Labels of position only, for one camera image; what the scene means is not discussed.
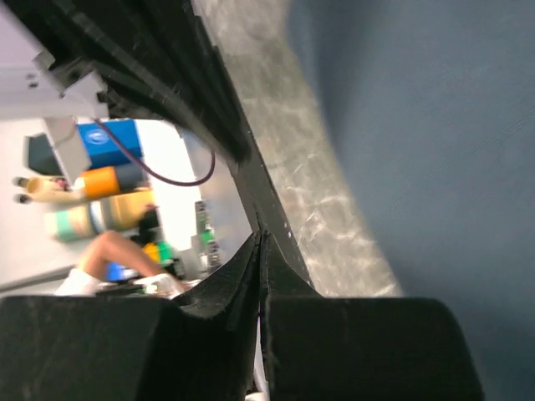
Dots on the green and tan tape roll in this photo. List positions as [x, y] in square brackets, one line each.
[72, 224]

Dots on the orange and grey cylinder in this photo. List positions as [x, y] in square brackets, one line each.
[110, 180]

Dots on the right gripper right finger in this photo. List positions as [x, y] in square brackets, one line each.
[335, 348]

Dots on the black base beam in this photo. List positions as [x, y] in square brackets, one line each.
[207, 189]

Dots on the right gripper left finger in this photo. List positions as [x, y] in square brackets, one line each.
[198, 346]

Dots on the blue-grey t-shirt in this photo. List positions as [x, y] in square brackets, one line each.
[429, 106]

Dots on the person in background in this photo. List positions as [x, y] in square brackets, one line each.
[112, 248]

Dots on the blue box in background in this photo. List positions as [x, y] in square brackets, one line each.
[102, 150]

